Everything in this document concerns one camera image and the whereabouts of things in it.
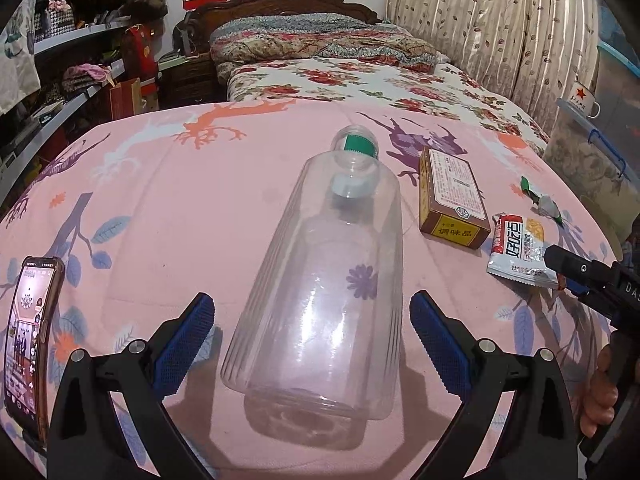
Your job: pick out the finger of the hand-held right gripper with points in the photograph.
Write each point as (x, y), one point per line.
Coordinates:
(580, 287)
(575, 265)

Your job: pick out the small clear bottle green label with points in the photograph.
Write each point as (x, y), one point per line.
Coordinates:
(357, 142)

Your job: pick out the beige leaf-print curtain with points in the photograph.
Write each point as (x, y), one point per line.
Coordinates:
(475, 20)

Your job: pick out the white enamel mug red star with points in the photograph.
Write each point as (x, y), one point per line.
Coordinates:
(582, 100)

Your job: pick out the green white wrapper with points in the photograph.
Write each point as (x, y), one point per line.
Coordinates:
(547, 205)

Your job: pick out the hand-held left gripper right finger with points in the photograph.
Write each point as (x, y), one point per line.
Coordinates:
(440, 345)

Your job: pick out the pink clothes bundle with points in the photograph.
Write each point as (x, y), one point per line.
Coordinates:
(85, 75)

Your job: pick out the yellow brown cardboard box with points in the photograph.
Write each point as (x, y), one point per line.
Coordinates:
(452, 190)

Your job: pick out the white floral bed sheet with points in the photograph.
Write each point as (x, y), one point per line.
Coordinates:
(375, 85)

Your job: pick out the smartphone in brown case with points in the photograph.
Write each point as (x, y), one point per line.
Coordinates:
(30, 335)

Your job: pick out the person's right hand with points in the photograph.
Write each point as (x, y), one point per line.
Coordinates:
(600, 395)

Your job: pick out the dark wooden nightstand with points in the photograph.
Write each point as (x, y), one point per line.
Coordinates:
(190, 80)

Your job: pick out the houndstooth bag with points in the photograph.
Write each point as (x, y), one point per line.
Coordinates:
(55, 22)

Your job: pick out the clear storage box blue lid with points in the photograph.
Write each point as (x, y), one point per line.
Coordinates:
(580, 160)

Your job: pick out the red white snack packet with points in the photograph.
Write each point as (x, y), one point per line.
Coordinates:
(520, 255)

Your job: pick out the white plant-print cloth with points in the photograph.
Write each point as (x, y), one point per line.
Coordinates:
(20, 70)

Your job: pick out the clear floral plastic jar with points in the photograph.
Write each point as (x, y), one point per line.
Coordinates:
(310, 285)

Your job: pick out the floral patchwork quilt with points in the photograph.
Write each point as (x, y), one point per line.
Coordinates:
(300, 40)

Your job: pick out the brown paper bag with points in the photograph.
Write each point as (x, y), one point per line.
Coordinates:
(125, 100)

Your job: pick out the grey metal shelf rack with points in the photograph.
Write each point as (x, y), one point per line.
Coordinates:
(75, 102)

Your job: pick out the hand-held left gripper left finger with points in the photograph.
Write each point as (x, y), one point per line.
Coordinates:
(185, 345)

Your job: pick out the red gift bag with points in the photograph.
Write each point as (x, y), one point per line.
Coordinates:
(140, 55)

